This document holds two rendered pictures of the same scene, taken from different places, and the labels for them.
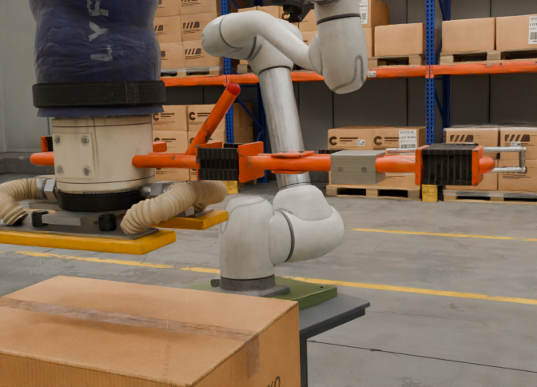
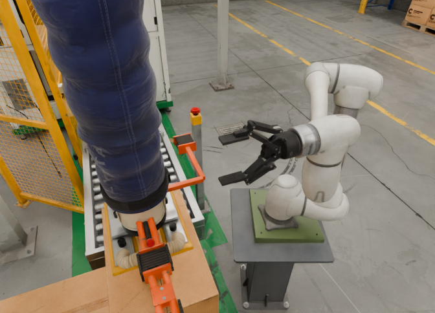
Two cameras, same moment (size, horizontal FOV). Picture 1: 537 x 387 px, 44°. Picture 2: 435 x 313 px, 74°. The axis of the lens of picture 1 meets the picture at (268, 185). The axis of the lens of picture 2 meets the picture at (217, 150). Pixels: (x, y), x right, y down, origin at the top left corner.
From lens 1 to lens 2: 1.20 m
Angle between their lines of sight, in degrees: 50
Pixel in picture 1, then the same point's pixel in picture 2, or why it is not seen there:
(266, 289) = (279, 224)
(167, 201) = (123, 264)
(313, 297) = (303, 240)
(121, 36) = (117, 183)
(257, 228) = (281, 201)
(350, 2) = (325, 158)
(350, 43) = (316, 183)
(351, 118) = not seen: outside the picture
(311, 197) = not seen: hidden behind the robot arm
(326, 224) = (330, 211)
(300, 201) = not seen: hidden behind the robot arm
